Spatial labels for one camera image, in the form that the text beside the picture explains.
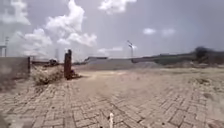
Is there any street lamp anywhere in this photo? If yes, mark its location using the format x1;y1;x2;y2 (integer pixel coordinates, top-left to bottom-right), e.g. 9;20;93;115
126;39;135;60

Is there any long grey-green bank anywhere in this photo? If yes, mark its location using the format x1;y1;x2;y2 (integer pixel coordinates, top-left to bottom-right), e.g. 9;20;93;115
131;49;224;69

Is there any brick paved ground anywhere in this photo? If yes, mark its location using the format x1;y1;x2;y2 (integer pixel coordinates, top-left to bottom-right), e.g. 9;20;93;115
0;67;224;128

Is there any grey concrete wall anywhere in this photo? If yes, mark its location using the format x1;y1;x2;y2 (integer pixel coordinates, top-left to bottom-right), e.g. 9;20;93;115
0;55;32;81

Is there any dry weed clump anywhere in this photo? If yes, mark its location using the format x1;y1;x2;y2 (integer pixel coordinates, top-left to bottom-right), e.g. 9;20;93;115
31;64;65;86

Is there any pole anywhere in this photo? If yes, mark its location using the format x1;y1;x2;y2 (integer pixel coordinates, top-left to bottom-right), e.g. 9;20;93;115
3;36;10;58

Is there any dark tree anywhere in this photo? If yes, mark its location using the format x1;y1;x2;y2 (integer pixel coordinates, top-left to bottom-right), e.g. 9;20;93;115
194;46;210;64

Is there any long pale wall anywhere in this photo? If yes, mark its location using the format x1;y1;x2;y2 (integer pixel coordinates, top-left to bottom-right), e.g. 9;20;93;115
83;56;162;71

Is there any dark red pillar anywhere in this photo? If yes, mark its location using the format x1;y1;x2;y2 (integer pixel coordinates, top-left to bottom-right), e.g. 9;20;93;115
63;49;74;81

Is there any dark vehicle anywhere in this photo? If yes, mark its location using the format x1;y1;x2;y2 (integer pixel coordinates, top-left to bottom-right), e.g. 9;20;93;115
48;58;58;67

